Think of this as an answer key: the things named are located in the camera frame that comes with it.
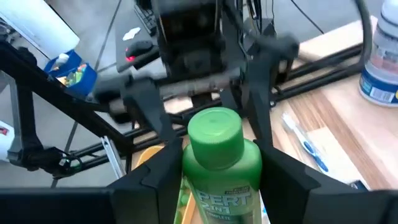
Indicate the blue plastic bin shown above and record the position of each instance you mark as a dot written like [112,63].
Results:
[71,77]

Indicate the white panel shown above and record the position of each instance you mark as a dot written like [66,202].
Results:
[37,25]

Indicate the yellow plastic bin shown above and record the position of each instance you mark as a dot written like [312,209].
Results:
[148,153]

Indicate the wrapped blue toothbrush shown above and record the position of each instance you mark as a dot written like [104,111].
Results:
[303,141]

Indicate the black computer mouse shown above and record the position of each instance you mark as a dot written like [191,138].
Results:
[138,49]

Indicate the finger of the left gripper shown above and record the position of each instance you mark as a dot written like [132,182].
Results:
[264,77]
[149,105]

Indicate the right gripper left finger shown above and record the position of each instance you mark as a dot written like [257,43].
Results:
[155,186]

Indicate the white paper note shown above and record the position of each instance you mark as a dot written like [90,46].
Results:
[131,33]

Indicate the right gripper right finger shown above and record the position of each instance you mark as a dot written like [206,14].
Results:
[280,186]

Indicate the black keyboard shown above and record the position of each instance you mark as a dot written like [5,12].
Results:
[146,18]

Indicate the white wipes canister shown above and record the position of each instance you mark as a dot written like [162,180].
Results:
[381,62]

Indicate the dark blue shave tube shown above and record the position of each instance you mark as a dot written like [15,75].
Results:
[360,185]

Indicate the black desk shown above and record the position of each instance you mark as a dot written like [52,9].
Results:
[127,18]

